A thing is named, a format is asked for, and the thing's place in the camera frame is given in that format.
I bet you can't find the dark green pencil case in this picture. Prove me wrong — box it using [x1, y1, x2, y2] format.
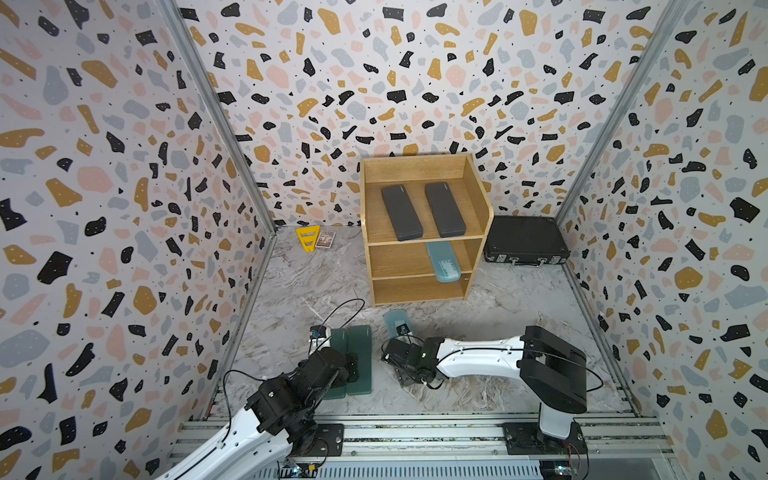
[346, 325, 373, 396]
[320, 329, 352, 400]

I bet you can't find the light teal pencil case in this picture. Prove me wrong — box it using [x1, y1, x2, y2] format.
[426, 241, 462, 283]
[384, 309, 412, 338]

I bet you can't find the dark grey pencil case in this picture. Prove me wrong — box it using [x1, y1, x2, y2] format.
[381, 184, 424, 241]
[424, 182, 466, 238]

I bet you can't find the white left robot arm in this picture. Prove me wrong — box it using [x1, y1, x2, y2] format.
[159, 347, 348, 479]

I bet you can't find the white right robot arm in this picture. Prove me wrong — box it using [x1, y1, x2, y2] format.
[382, 326, 590, 440]

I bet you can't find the wooden three-tier shelf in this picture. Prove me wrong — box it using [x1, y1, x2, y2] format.
[360, 154, 494, 306]

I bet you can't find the yellow plastic triangular holder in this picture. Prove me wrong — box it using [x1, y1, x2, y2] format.
[296, 226, 321, 252]

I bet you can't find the black briefcase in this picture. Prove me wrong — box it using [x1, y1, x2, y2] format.
[483, 216, 570, 267]

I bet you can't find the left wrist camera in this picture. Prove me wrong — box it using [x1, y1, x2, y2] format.
[308, 325, 328, 355]

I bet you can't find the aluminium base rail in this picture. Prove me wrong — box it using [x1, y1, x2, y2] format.
[168, 413, 685, 479]

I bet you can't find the left corner aluminium post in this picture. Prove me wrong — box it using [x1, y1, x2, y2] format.
[156, 0, 276, 238]

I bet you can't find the corner aluminium post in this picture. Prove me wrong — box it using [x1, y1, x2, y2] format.
[555, 0, 689, 228]
[156, 0, 276, 238]

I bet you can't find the right corner aluminium post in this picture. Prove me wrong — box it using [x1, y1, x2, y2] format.
[555, 0, 689, 228]

